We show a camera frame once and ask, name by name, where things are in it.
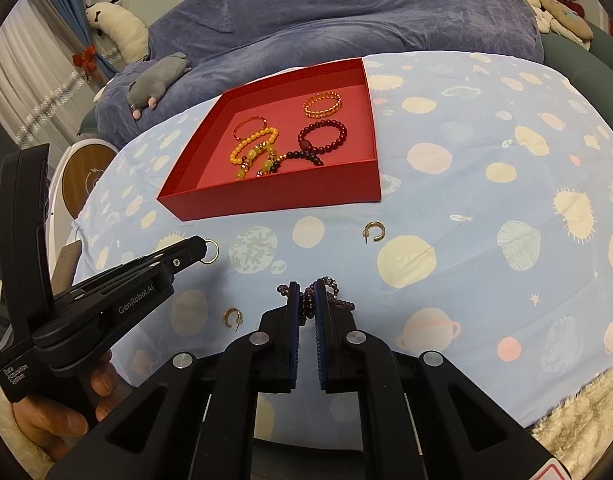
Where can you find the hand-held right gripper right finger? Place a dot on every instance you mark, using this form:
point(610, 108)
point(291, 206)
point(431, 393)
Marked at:
point(322, 340)

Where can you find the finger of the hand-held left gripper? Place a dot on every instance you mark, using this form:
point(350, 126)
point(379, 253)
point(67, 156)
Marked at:
point(111, 280)
point(181, 250)

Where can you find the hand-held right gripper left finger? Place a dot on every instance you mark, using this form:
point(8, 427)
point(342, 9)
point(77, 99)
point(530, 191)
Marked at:
point(292, 340)

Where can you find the gold hoop earring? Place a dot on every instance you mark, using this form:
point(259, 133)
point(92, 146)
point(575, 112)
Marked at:
point(232, 316)
point(379, 232)

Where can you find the red cardboard box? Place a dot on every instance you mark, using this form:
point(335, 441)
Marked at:
point(286, 160)

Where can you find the gold bangle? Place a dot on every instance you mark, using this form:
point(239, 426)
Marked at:
point(241, 125)

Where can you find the person's left hand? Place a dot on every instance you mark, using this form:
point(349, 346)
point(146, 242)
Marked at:
point(61, 420)

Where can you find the round wooden-faced white device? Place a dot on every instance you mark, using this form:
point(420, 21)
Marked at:
point(84, 175)

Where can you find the grey plush mouse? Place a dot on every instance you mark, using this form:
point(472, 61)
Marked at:
point(156, 82)

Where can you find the planet print bed sheet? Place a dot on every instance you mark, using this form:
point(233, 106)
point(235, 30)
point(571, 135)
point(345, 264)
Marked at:
point(461, 210)

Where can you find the white curtain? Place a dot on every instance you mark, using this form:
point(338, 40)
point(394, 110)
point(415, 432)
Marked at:
point(16, 90)

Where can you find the red bow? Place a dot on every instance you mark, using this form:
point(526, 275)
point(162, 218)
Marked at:
point(86, 57)

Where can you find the white plush toy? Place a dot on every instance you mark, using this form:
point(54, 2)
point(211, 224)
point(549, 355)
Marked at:
point(124, 27)

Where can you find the blue curtain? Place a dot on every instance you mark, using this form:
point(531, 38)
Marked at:
point(71, 5)

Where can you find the white fluffy cloth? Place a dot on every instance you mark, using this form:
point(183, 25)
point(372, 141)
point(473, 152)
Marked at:
point(586, 420)

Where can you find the blue-grey blanket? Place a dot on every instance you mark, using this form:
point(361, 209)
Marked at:
point(336, 10)

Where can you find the green padded headboard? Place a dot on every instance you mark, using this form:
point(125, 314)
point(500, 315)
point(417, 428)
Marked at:
point(586, 65)

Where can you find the cookie plush toy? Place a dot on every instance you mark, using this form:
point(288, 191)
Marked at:
point(561, 20)

